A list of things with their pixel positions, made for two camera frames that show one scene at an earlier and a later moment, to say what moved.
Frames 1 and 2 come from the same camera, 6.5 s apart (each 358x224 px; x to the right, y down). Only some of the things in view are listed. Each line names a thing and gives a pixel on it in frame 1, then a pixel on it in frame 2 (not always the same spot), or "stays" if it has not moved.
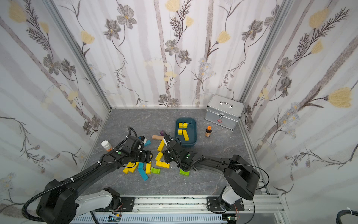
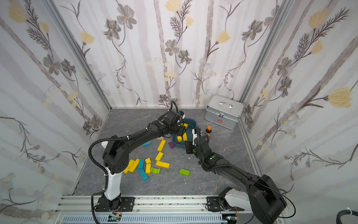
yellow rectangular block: x=159 y=156 stays
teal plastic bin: x=186 y=131 stays
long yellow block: x=186 y=135 stays
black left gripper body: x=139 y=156 -> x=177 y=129
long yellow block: x=161 y=144 stays
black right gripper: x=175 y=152 -> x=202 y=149
